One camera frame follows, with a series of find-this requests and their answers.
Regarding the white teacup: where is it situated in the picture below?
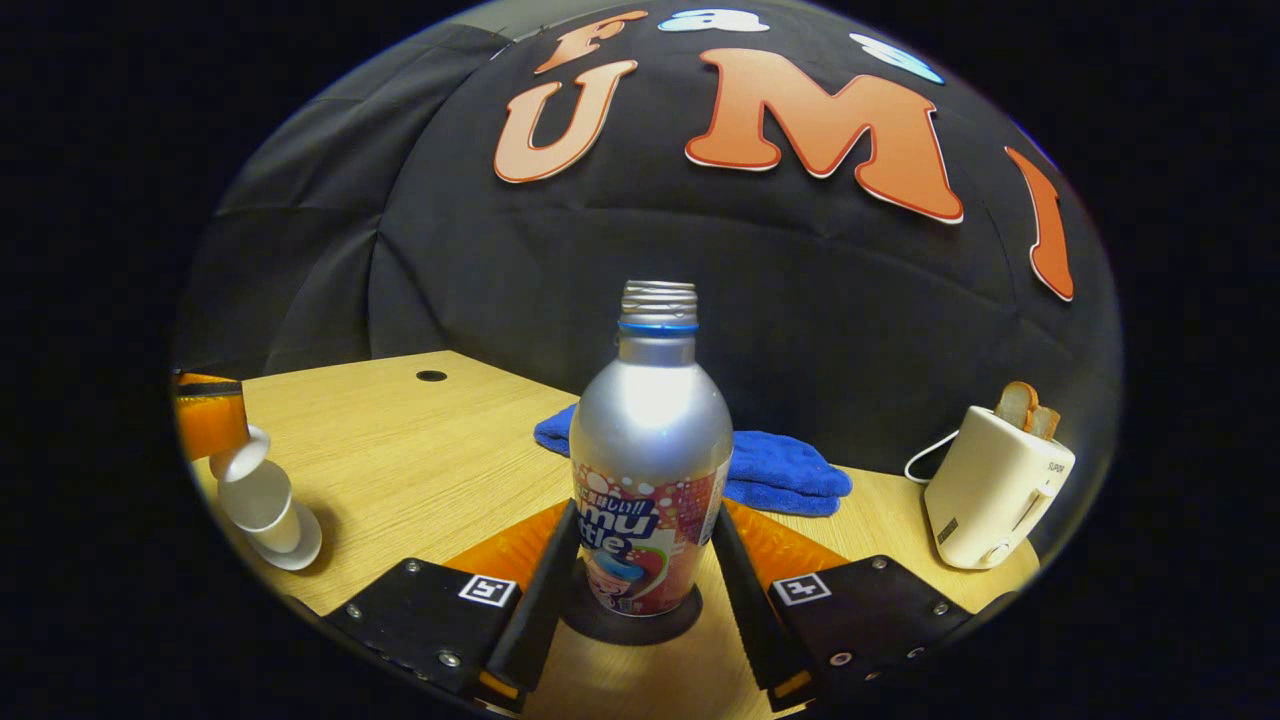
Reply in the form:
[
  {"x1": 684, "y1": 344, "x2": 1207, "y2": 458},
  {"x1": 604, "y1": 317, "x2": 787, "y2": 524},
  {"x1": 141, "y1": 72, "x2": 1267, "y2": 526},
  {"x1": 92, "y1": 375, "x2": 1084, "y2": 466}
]
[{"x1": 217, "y1": 458, "x2": 303, "y2": 556}]

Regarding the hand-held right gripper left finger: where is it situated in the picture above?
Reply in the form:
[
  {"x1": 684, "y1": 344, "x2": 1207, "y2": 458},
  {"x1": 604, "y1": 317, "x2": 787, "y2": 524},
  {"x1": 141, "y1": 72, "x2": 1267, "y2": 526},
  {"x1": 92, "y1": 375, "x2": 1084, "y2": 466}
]
[{"x1": 322, "y1": 498, "x2": 583, "y2": 713}]

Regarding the dark round coaster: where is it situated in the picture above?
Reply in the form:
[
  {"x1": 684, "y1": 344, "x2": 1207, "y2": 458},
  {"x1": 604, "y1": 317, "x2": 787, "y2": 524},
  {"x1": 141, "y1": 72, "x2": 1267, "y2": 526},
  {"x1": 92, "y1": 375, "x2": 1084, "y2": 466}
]
[{"x1": 558, "y1": 560, "x2": 704, "y2": 646}]

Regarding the cream toaster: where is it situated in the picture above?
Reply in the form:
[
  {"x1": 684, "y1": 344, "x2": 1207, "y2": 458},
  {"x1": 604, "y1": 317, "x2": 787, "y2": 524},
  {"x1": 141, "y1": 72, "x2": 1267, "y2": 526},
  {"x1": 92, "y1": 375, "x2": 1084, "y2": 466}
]
[{"x1": 922, "y1": 405, "x2": 1078, "y2": 571}]

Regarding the blue towel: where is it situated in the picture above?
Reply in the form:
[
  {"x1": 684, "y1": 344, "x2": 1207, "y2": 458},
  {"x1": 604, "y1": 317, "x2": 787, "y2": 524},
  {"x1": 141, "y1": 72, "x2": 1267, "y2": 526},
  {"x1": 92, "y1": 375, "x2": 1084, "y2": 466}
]
[{"x1": 533, "y1": 403, "x2": 854, "y2": 518}]

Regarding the black backdrop cloth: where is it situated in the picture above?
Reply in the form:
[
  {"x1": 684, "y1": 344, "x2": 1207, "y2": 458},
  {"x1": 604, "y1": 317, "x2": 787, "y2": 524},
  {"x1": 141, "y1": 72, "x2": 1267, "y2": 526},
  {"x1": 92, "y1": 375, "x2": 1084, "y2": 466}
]
[{"x1": 175, "y1": 0, "x2": 1121, "y2": 481}]

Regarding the white saucer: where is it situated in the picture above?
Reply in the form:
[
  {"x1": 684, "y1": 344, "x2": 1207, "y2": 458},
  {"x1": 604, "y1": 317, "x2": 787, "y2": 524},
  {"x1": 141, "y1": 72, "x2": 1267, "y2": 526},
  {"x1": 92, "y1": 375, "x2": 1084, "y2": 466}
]
[{"x1": 245, "y1": 500, "x2": 324, "y2": 572}]

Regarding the white toaster cable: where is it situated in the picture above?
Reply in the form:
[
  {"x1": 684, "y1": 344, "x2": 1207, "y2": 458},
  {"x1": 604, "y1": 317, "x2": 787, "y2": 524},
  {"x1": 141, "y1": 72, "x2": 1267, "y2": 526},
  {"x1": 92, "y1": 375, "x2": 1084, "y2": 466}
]
[{"x1": 904, "y1": 430, "x2": 961, "y2": 485}]

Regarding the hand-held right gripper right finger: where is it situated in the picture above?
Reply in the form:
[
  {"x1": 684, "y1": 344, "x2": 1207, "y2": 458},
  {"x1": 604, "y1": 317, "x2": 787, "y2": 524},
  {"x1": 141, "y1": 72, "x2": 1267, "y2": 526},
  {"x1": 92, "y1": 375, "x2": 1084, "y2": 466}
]
[{"x1": 712, "y1": 500, "x2": 976, "y2": 713}]

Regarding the silver water bottle pink label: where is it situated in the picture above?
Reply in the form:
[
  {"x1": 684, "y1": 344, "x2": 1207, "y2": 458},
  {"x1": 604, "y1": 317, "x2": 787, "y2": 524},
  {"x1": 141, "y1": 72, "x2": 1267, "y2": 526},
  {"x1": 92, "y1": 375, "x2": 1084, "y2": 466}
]
[{"x1": 568, "y1": 280, "x2": 734, "y2": 618}]

